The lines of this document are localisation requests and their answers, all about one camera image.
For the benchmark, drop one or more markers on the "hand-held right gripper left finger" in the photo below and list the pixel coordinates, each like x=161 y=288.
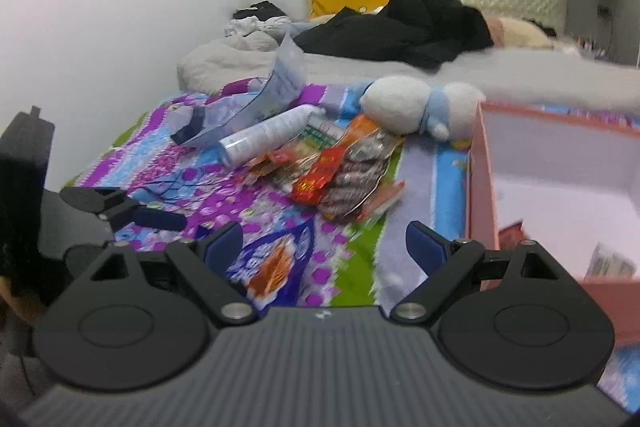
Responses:
x=226 y=243

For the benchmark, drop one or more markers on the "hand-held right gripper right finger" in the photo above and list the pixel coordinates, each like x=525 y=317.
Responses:
x=424 y=246

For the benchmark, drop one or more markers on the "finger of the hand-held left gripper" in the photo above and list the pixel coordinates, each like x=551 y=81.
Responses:
x=160 y=220

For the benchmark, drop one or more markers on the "purple snack packet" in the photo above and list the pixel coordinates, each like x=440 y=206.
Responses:
x=272 y=264

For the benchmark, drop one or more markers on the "clear orange-edged snack packet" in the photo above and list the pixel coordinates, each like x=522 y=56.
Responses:
x=382 y=204

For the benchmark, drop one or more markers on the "orange yellow snack packet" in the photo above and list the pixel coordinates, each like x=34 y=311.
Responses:
x=270 y=169

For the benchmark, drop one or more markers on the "small red snack packet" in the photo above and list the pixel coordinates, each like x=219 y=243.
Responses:
x=512 y=234

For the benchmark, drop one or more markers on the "clear sausage snack packet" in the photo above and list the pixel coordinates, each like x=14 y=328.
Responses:
x=357 y=182

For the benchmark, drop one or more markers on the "long red snack packet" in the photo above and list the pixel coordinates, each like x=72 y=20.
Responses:
x=317 y=179

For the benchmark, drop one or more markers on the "green label snack packet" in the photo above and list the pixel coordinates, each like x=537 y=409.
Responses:
x=320 y=134

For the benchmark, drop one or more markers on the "pink cardboard box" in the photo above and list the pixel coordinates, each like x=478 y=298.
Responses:
x=550 y=172

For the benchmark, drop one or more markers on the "white snack packet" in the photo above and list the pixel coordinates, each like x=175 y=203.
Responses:
x=612 y=261

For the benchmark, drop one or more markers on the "person's left forearm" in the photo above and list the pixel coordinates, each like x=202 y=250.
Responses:
x=17 y=347

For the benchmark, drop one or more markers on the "purple floral blanket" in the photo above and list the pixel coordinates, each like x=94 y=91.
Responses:
x=200 y=187

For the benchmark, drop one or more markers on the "white cylindrical can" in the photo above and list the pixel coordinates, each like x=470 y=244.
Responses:
x=270 y=132

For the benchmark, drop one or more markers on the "white and blue plush toy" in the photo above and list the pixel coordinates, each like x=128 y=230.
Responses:
x=400 y=102

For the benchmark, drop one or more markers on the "clear blue plastic bag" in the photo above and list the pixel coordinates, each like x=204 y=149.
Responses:
x=280 y=82

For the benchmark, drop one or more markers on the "grey duvet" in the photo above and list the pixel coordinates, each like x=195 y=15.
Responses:
x=500 y=74

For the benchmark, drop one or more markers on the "pile of grey clothes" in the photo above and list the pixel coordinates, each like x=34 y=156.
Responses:
x=257 y=24

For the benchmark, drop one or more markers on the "black jacket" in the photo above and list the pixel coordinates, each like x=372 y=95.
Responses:
x=410 y=27

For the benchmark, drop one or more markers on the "beige pillow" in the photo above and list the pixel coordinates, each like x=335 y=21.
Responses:
x=520 y=32

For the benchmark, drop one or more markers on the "yellow cloth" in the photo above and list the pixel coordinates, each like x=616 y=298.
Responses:
x=345 y=1

